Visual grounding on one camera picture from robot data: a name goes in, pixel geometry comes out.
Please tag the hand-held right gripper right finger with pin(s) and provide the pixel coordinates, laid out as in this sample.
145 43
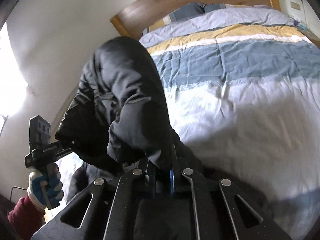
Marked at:
172 182

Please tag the window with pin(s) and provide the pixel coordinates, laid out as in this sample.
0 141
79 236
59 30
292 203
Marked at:
12 80

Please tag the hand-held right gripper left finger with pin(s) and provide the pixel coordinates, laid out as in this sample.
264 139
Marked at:
135 187

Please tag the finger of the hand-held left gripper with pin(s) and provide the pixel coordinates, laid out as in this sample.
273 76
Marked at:
64 147

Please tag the person's left hand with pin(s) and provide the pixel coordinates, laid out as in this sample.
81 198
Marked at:
48 183

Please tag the wooden headboard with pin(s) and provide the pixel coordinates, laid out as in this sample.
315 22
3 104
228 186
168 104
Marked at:
175 2

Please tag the bedside table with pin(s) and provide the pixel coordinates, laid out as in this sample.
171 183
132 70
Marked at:
303 27

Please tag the wall socket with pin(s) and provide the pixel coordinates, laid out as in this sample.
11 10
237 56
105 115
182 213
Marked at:
296 5

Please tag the black down coat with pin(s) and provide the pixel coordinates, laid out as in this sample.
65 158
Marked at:
125 100

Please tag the bed with striped sheet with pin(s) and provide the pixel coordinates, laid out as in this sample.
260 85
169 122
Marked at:
237 92

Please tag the striped pillow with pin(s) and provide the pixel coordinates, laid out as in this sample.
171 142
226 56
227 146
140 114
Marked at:
185 13

